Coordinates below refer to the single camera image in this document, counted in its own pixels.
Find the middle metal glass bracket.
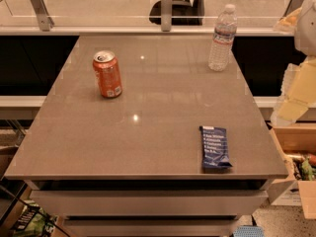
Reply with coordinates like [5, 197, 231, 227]
[161, 0, 172, 32]

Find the black office chair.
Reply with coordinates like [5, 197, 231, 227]
[148, 0, 208, 27]

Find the blue perforated object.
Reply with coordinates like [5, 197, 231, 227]
[233, 226, 265, 237]

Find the blue snack bar wrapper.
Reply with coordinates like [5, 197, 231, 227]
[199, 125, 232, 169]

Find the cardboard box with items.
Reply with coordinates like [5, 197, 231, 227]
[268, 123, 316, 219]

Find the green black snack bag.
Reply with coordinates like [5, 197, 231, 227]
[12, 205, 57, 237]

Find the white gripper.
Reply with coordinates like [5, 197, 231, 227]
[271, 0, 316, 126]

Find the upper grey drawer front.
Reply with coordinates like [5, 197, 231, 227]
[31, 190, 268, 216]

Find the orange soda can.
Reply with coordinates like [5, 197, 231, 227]
[93, 50, 122, 98]

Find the lower grey drawer front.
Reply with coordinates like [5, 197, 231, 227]
[63, 219, 238, 237]

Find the clear plastic water bottle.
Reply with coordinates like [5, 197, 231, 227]
[208, 4, 237, 71]

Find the left metal glass bracket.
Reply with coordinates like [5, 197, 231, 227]
[30, 0, 54, 32]

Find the grey drawer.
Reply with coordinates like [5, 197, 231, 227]
[31, 190, 268, 216]
[63, 219, 238, 237]

